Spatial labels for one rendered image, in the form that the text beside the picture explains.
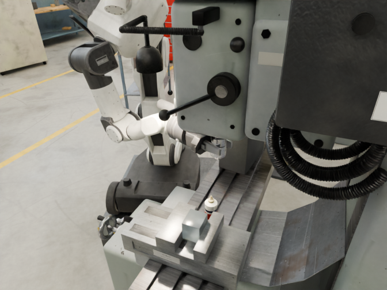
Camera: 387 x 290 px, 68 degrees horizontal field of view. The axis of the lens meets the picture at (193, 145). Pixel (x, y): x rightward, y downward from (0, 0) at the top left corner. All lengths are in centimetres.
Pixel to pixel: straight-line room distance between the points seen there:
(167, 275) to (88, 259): 140
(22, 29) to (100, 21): 581
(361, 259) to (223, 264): 32
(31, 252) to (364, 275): 213
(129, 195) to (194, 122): 105
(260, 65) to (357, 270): 45
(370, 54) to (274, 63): 29
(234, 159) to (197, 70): 58
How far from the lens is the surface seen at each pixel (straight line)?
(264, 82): 60
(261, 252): 101
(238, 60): 63
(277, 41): 58
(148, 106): 151
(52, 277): 224
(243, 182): 116
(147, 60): 77
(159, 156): 175
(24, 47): 692
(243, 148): 112
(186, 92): 70
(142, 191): 171
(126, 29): 62
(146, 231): 88
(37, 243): 249
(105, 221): 141
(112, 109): 114
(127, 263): 121
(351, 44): 32
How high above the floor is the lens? 168
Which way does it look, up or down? 31 degrees down
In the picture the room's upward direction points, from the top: 1 degrees counter-clockwise
